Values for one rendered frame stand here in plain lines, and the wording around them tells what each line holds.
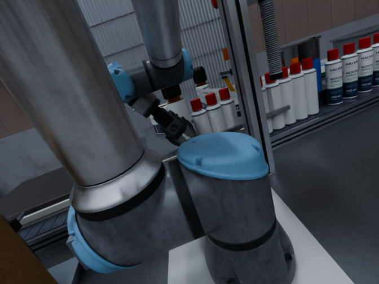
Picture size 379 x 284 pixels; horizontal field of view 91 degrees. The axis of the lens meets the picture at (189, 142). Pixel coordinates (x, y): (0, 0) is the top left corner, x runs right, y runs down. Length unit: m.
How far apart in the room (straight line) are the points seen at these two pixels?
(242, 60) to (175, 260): 0.45
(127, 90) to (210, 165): 0.28
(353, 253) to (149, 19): 0.49
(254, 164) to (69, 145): 0.19
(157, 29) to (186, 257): 0.42
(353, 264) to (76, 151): 0.41
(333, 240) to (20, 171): 4.88
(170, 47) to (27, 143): 4.33
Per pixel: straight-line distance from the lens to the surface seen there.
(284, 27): 4.03
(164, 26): 0.37
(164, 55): 0.41
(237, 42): 0.48
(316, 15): 4.34
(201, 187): 0.23
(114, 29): 3.63
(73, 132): 0.19
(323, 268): 0.40
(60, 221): 0.73
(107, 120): 0.19
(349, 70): 0.96
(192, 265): 0.42
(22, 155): 4.76
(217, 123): 0.62
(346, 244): 0.44
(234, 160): 0.22
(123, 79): 0.44
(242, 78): 0.48
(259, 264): 0.32
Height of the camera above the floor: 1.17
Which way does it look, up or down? 20 degrees down
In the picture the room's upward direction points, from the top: 18 degrees counter-clockwise
